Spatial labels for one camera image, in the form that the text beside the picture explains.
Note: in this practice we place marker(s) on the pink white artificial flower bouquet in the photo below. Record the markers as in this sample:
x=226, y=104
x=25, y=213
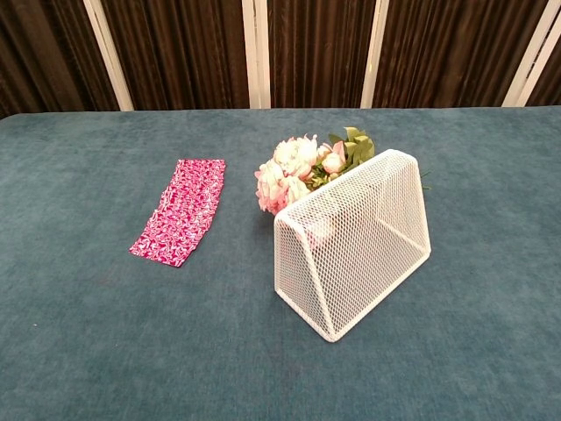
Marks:
x=285, y=158

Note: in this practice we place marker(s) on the white frame post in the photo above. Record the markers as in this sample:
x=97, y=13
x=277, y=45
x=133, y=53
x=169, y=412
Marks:
x=530, y=52
x=256, y=52
x=374, y=52
x=107, y=52

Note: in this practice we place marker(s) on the dark brown curtain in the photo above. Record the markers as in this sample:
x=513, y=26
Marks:
x=184, y=52

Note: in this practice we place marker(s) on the long pink patterned cloth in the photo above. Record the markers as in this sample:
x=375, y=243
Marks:
x=179, y=215

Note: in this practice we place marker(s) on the teal velvet tablecloth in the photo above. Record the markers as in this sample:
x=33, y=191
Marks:
x=87, y=307

